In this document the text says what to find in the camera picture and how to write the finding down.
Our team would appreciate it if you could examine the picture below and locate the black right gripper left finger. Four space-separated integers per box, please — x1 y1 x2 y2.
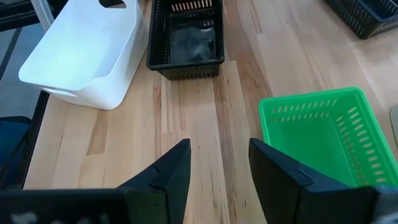
116 138 192 224

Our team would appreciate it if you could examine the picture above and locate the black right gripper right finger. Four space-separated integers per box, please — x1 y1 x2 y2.
248 138 379 224

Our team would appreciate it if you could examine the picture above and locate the green slotted plastic basket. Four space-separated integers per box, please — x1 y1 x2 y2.
257 86 398 189

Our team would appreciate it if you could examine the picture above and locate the black slotted plastic basket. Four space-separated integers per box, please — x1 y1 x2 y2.
146 0 226 82
323 0 398 40

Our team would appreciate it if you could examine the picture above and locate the white plastic basket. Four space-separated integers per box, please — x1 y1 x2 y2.
17 0 149 111

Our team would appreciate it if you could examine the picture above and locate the dark blue seat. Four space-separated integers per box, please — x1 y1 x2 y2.
0 116 32 188

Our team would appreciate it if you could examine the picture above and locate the black aluminium rig frame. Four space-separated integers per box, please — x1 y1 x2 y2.
21 90 51 191

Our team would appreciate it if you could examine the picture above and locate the white-grey post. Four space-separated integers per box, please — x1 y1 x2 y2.
30 0 56 31

